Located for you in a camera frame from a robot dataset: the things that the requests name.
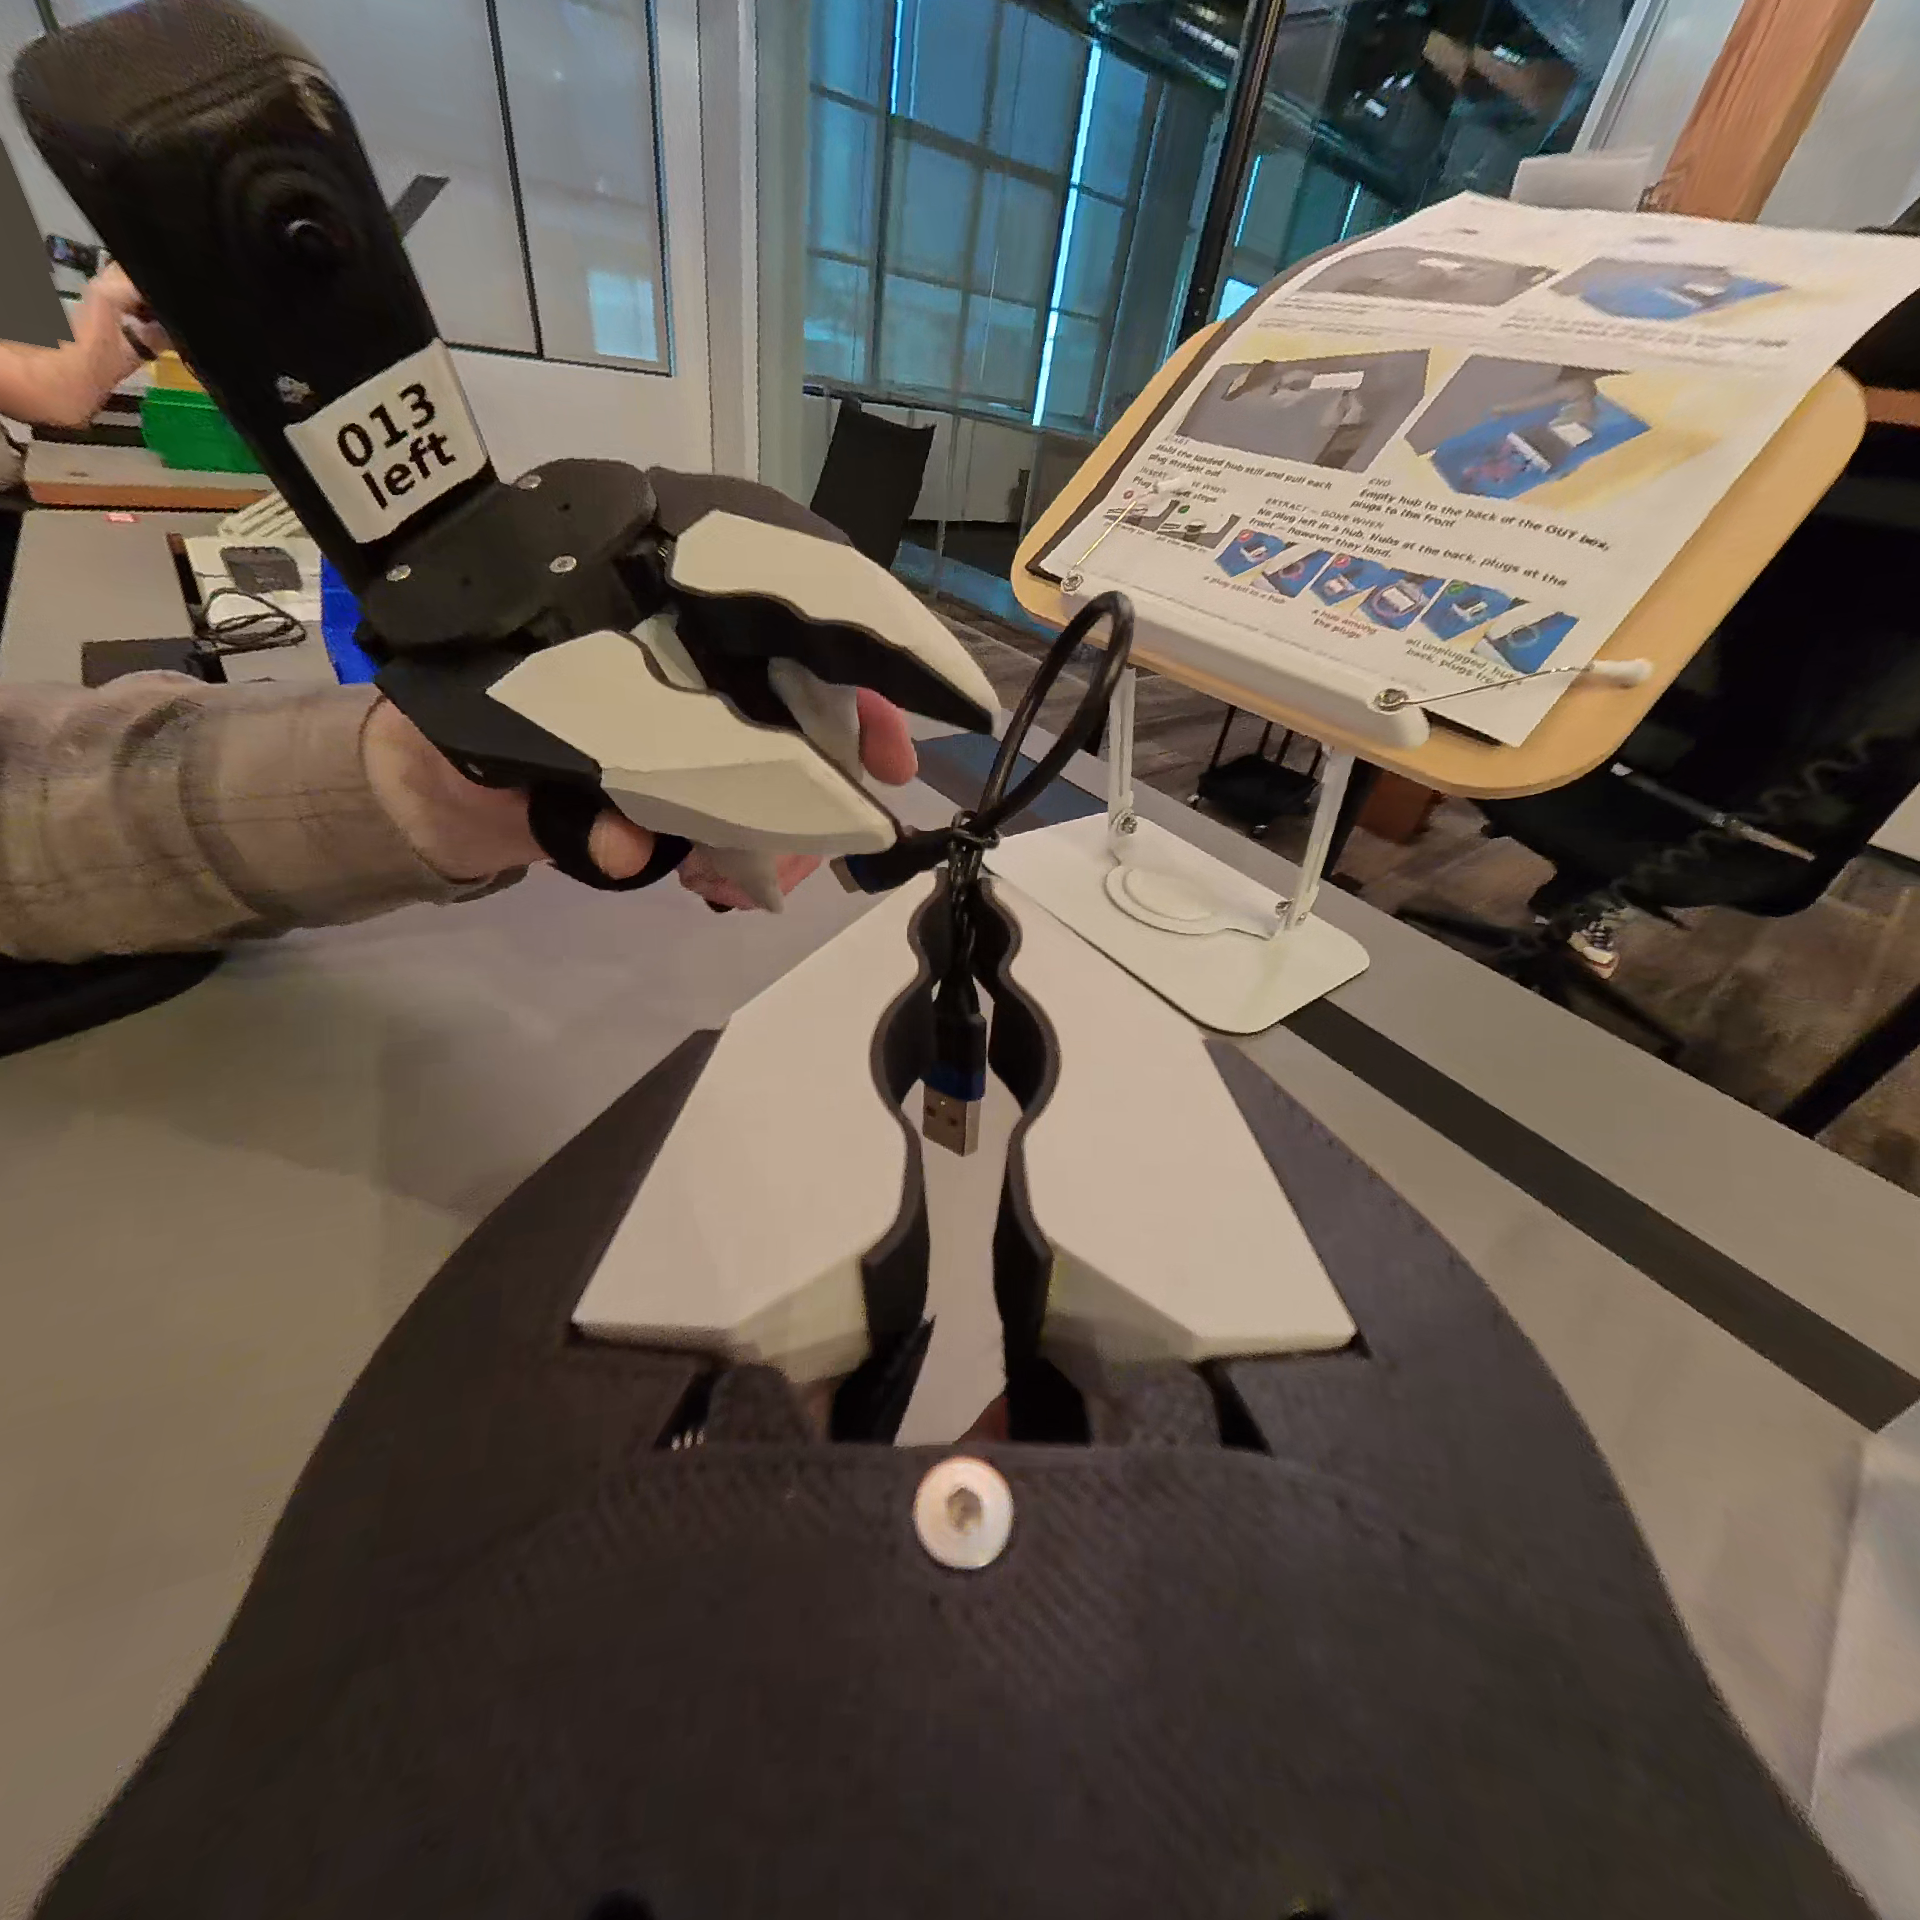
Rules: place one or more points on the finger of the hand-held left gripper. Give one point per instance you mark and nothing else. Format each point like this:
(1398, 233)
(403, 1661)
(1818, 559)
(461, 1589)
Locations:
(808, 580)
(672, 752)

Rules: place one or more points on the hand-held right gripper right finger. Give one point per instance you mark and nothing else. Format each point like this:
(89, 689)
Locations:
(1202, 1201)

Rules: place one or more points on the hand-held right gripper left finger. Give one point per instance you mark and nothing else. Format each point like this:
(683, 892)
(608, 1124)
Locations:
(738, 1189)

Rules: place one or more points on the blue plastic bin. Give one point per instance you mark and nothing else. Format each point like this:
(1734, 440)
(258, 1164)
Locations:
(346, 630)

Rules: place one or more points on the person's left forearm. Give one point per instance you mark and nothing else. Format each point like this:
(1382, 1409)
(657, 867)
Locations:
(180, 808)

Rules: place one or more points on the person's left hand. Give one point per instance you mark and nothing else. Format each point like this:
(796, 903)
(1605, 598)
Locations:
(452, 817)

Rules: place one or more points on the white box black device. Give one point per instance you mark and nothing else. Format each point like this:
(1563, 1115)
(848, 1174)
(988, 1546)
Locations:
(264, 568)

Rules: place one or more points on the green yellow box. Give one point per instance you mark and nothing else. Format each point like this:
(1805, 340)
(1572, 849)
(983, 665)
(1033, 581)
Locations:
(195, 435)

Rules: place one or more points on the grey desk wooden edge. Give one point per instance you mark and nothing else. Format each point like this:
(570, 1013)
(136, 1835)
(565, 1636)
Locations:
(89, 487)

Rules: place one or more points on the white sheet panel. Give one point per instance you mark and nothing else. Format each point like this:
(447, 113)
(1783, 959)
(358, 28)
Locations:
(1245, 672)

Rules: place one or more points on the printed instruction sheet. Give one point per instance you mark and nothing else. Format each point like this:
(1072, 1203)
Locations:
(1500, 302)

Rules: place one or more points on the bubble wrap roll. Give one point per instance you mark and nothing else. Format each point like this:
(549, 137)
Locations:
(1577, 179)

